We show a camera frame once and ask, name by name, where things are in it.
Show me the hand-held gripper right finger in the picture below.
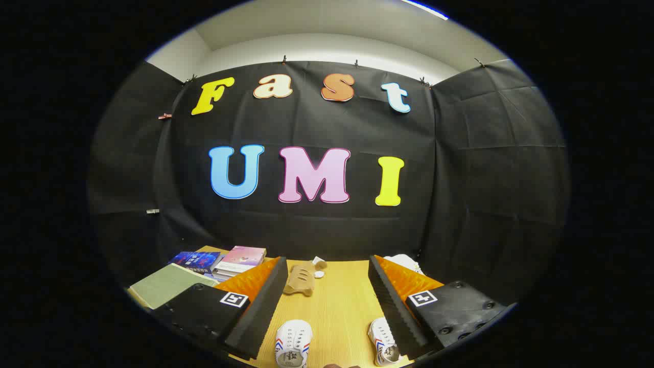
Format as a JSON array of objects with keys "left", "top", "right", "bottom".
[{"left": 368, "top": 254, "right": 514, "bottom": 361}]

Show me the black backdrop cloth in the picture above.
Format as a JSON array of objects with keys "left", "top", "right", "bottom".
[{"left": 88, "top": 58, "right": 571, "bottom": 307}]

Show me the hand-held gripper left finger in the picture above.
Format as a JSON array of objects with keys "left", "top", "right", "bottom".
[{"left": 151, "top": 256, "right": 289, "bottom": 361}]

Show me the white plush toy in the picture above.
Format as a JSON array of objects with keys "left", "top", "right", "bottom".
[{"left": 383, "top": 254, "right": 425, "bottom": 275}]

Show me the blue book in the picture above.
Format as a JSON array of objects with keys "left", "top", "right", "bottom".
[{"left": 169, "top": 250, "right": 226, "bottom": 275}]

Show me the white striped canvas shoe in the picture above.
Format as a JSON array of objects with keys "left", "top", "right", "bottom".
[
  {"left": 368, "top": 317, "right": 403, "bottom": 367},
  {"left": 275, "top": 319, "right": 313, "bottom": 368}
]

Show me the brown plush toy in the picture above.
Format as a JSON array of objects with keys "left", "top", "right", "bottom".
[{"left": 283, "top": 258, "right": 328, "bottom": 297}]

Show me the pink book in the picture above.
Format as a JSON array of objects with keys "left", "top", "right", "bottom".
[{"left": 216, "top": 246, "right": 267, "bottom": 275}]

